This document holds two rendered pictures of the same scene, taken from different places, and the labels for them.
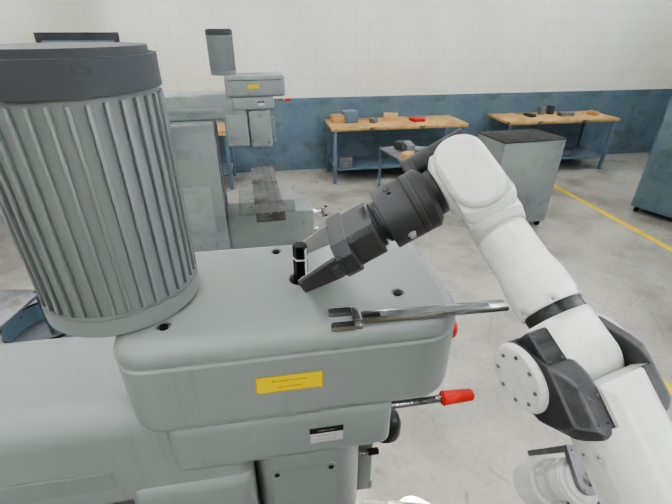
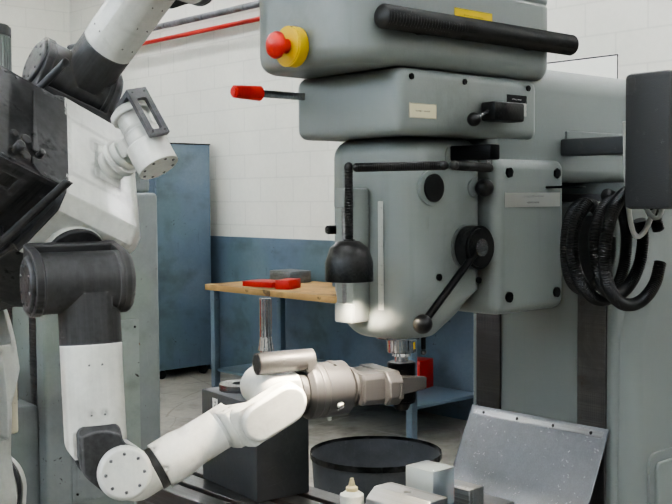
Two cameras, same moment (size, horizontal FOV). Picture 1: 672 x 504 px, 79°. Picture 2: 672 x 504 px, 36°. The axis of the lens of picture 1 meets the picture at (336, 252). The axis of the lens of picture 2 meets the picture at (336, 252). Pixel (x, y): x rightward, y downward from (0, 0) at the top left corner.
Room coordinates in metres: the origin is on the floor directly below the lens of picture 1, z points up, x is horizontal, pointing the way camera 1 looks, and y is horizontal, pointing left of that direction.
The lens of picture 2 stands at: (1.91, -0.97, 1.54)
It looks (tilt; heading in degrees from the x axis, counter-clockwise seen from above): 3 degrees down; 147
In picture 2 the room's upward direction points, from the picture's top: straight up
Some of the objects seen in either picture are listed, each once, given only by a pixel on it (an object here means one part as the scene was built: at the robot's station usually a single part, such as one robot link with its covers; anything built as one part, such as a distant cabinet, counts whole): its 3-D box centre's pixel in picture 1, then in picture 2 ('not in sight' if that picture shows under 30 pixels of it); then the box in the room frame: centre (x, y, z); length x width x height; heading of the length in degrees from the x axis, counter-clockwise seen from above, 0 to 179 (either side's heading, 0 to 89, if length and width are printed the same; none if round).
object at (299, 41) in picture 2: not in sight; (291, 46); (0.56, -0.17, 1.76); 0.06 x 0.02 x 0.06; 9
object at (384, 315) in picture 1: (420, 312); not in sight; (0.43, -0.11, 1.89); 0.24 x 0.04 x 0.01; 98
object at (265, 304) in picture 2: not in sight; (265, 326); (0.12, 0.02, 1.28); 0.03 x 0.03 x 0.11
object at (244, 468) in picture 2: not in sight; (253, 436); (0.08, 0.02, 1.06); 0.22 x 0.12 x 0.20; 2
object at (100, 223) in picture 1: (96, 188); not in sight; (0.48, 0.30, 2.05); 0.20 x 0.20 x 0.32
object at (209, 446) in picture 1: (282, 379); (418, 110); (0.52, 0.10, 1.68); 0.34 x 0.24 x 0.10; 99
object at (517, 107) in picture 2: not in sight; (490, 115); (0.65, 0.14, 1.66); 0.12 x 0.04 x 0.04; 99
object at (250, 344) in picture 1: (294, 320); (406, 29); (0.52, 0.07, 1.81); 0.47 x 0.26 x 0.16; 99
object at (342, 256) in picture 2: (385, 420); (349, 260); (0.62, -0.11, 1.44); 0.07 x 0.07 x 0.06
